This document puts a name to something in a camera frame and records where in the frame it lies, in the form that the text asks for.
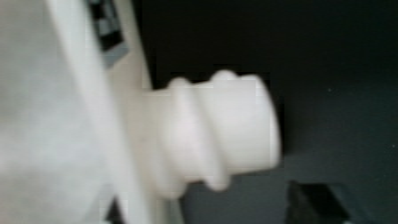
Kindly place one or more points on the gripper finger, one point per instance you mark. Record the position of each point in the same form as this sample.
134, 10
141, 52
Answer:
320, 205

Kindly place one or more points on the white cabinet body box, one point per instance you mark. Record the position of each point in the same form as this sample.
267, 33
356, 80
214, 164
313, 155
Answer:
109, 143

